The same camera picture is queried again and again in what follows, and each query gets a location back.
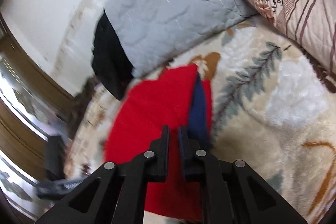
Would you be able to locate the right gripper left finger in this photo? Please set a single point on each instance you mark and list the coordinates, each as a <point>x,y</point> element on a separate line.
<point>114,193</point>

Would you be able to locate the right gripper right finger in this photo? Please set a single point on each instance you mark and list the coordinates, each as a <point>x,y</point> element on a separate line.
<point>232,192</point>

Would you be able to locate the red and blue knit sweater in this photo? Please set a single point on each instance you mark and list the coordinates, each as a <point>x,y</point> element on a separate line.
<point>179,97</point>

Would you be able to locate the wooden glass-door wardrobe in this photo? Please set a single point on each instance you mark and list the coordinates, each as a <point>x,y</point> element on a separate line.
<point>33,108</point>

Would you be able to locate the dark brown fuzzy blanket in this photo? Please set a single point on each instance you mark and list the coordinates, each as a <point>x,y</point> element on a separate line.
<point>79,106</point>

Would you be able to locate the cream leaf-pattern fleece blanket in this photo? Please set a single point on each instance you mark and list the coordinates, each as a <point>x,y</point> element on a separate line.
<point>286,130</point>

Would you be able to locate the black garment pile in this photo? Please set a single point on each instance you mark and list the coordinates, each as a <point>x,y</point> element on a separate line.
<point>110,63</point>

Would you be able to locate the grey quilted pillow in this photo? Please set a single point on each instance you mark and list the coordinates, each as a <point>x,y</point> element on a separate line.
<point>154,31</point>

